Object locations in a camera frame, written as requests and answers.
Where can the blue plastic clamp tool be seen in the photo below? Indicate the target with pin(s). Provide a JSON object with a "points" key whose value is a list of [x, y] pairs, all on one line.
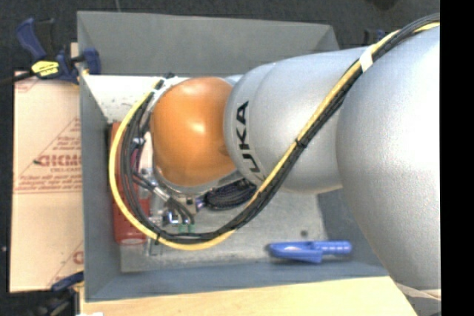
{"points": [[296, 251]]}

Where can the brown cardboard board, red print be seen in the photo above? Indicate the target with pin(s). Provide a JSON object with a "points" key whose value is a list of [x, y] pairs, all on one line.
{"points": [[46, 225]]}

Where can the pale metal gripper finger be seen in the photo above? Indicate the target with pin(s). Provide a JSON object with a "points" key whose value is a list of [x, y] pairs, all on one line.
{"points": [[155, 248]]}

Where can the red-brown flat block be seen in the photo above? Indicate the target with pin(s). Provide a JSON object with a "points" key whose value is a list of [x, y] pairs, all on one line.
{"points": [[124, 218]]}

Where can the grey metal bin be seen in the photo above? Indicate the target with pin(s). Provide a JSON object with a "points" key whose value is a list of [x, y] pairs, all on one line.
{"points": [[207, 44]]}

